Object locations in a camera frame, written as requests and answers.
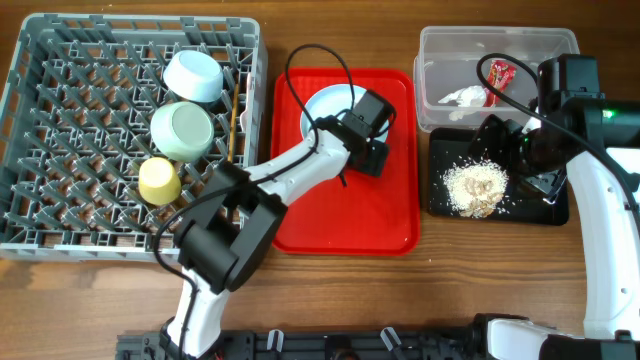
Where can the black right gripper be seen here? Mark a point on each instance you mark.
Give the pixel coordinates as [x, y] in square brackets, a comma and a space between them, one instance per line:
[545, 185]

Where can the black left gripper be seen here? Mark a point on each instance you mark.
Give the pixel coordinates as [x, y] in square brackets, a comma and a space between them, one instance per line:
[375, 159]

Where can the light blue plate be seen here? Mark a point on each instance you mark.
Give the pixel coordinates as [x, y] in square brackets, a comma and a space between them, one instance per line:
[330, 101]

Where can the rice food leftovers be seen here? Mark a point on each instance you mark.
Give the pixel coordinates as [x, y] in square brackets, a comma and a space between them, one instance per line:
[475, 188]

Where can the white tissue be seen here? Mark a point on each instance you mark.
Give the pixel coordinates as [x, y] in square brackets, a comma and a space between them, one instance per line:
[471, 96]

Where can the red snack wrapper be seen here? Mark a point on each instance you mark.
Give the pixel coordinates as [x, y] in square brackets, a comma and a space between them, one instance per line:
[501, 74]

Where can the wooden chopstick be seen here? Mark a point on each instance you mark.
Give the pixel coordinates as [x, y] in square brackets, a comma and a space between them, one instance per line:
[232, 134]

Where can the green saucer bowl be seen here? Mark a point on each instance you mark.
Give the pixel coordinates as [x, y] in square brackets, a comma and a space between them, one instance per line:
[182, 131]

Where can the light blue bowl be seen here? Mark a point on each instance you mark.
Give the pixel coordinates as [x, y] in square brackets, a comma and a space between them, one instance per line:
[195, 76]

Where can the yellow plastic cup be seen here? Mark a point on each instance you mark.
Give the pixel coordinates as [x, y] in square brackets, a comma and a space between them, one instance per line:
[158, 182]

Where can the white plastic fork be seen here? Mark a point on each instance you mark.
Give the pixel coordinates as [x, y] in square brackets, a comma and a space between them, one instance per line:
[244, 116]

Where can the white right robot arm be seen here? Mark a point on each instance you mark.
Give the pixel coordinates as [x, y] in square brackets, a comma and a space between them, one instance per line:
[597, 143]

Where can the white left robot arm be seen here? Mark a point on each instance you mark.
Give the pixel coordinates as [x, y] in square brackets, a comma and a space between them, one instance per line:
[224, 234]

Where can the black food waste tray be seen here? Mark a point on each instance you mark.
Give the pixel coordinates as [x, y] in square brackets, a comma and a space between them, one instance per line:
[449, 148]

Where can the grey dishwasher rack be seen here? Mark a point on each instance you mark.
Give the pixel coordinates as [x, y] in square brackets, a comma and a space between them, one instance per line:
[75, 116]

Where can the red plastic tray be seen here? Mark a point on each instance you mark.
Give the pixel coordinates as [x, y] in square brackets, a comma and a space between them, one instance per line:
[359, 214]

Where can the clear plastic bin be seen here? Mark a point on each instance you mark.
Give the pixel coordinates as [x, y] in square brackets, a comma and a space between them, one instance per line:
[447, 61]

